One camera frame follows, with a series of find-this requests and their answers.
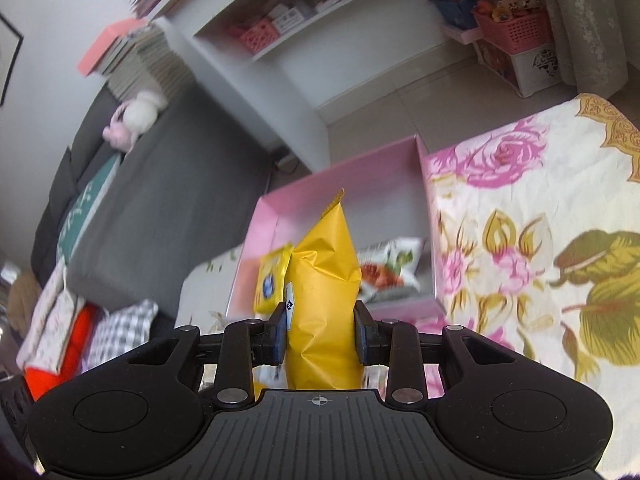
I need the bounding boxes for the pale curtain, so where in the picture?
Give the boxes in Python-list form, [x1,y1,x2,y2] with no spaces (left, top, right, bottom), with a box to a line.
[530,0,631,98]

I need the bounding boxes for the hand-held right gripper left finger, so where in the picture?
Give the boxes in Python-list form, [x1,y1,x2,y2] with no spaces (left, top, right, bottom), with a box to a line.
[127,302,292,408]

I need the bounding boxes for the pink cardboard box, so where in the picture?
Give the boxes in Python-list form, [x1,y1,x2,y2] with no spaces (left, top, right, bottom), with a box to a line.
[225,134,448,333]

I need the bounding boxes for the white red-green print packet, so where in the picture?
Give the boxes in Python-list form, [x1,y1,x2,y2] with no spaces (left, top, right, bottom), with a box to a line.
[356,237,426,306]

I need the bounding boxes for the white folded cloth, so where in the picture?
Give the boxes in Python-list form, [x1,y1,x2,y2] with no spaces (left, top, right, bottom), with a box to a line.
[15,260,86,376]

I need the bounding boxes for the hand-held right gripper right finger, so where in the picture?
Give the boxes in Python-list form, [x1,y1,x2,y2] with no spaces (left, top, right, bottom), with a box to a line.
[353,300,522,407]

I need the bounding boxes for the yellow snack bag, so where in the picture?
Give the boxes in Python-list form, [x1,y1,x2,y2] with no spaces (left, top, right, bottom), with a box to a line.
[252,187,388,392]

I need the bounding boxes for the pink book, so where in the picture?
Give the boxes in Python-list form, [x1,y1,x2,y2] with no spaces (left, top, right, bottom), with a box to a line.
[77,17,151,77]

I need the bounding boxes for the large pink basket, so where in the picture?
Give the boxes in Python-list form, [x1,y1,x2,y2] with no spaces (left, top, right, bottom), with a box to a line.
[472,7,556,61]

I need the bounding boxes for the grey sofa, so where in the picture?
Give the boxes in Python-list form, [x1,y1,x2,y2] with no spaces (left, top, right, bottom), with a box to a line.
[30,80,281,321]

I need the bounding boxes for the stack of books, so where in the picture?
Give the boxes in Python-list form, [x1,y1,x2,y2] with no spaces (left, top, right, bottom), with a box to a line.
[97,25,196,106]

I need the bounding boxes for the pink plush toy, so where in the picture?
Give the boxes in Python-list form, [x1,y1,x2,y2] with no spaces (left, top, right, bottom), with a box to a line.
[102,102,138,153]

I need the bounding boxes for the grey checkered cloth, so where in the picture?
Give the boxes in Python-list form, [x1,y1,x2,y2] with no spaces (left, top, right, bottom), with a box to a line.
[82,300,158,371]

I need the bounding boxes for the small yellow blue-print packet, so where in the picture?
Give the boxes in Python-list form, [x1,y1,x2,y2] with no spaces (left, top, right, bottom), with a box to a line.
[252,242,296,316]

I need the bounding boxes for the small pink basket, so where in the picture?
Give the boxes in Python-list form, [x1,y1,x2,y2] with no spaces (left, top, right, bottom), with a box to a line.
[230,17,281,53]

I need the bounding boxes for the white bookshelf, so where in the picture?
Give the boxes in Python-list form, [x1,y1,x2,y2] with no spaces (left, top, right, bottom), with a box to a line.
[150,0,453,173]

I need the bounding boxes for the floral tablecloth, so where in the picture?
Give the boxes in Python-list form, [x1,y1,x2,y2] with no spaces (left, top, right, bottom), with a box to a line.
[177,92,640,480]

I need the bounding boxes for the teal cushion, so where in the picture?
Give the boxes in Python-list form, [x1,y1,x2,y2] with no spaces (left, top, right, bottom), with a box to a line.
[56,152,123,261]

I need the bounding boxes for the white plush toy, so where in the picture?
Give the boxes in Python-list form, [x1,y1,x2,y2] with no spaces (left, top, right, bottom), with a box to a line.
[122,91,168,133]

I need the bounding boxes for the white storage box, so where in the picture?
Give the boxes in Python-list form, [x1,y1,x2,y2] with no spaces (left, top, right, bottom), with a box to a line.
[475,40,563,98]

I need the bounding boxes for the white labelled box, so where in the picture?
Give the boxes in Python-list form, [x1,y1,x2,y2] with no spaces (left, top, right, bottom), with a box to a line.
[270,7,306,33]

